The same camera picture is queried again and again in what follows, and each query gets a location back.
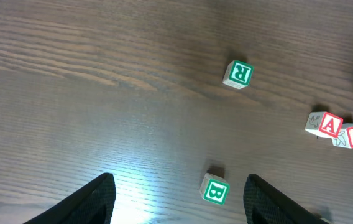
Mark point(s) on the red letter I block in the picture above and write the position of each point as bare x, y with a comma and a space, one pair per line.
345, 137

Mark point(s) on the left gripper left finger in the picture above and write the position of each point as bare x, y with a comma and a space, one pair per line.
91, 204

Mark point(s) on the red letter A block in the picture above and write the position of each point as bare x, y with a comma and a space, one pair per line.
324, 124

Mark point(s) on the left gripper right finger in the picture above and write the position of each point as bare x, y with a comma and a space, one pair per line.
264, 204

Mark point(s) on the green letter B block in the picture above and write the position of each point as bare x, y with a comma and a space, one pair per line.
214, 189

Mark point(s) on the green letter R block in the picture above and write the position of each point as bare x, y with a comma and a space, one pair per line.
238, 74

